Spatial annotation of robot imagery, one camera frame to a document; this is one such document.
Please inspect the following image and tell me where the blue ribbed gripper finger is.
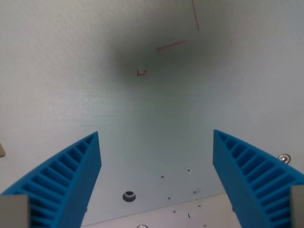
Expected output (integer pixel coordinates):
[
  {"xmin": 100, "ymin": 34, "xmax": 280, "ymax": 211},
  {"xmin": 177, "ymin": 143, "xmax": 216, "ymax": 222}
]
[
  {"xmin": 212, "ymin": 129, "xmax": 304, "ymax": 228},
  {"xmin": 0, "ymin": 131, "xmax": 102, "ymax": 228}
]

